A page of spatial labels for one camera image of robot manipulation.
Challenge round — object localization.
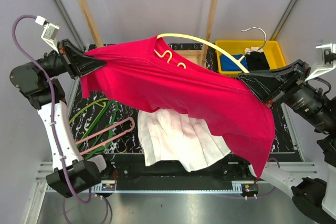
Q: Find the magenta pink shirt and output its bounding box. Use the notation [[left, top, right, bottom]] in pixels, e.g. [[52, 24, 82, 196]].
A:
[[80, 37, 275, 177]]

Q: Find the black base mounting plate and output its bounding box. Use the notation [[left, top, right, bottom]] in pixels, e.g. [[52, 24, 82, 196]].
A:
[[82, 155, 271, 190]]

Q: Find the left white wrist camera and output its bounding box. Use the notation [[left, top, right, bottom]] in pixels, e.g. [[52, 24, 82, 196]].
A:
[[35, 16, 60, 53]]

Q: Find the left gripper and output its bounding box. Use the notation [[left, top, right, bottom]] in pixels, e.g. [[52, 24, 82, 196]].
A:
[[30, 37, 104, 79]]

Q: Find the pale pink hanger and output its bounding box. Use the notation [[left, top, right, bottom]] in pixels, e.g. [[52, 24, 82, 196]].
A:
[[75, 116, 135, 156]]

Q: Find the folded black cloth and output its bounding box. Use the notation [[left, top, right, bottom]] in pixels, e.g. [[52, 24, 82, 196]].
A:
[[244, 47, 270, 72]]

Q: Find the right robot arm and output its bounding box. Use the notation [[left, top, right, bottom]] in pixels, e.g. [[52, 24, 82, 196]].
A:
[[238, 60, 335, 223]]

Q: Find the white pink garment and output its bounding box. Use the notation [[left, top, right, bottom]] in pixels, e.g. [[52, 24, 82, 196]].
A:
[[138, 107, 232, 173]]

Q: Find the folded blue cloth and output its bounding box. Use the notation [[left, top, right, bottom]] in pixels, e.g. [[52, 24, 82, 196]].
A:
[[219, 54, 248, 71]]

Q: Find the lime green hanger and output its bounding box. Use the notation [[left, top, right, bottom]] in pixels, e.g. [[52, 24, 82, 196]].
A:
[[68, 98, 111, 125]]

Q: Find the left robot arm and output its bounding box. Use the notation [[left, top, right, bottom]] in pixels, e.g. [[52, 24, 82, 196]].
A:
[[9, 39, 113, 198]]

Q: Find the dark green hanger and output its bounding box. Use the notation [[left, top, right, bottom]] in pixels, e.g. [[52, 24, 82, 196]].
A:
[[69, 98, 119, 159]]

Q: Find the yellow plastic tray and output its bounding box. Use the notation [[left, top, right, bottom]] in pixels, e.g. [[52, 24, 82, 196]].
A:
[[215, 40, 286, 78]]

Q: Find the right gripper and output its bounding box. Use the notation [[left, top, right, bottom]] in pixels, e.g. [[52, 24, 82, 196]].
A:
[[242, 58, 336, 135]]

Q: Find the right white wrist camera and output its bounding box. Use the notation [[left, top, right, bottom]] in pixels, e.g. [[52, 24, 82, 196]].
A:
[[305, 40, 335, 81]]

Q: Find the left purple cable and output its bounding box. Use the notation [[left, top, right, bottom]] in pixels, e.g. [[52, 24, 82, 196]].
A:
[[12, 14, 112, 224]]

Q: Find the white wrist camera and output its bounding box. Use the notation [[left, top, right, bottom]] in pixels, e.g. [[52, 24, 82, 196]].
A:
[[35, 16, 60, 53], [305, 40, 335, 81]]

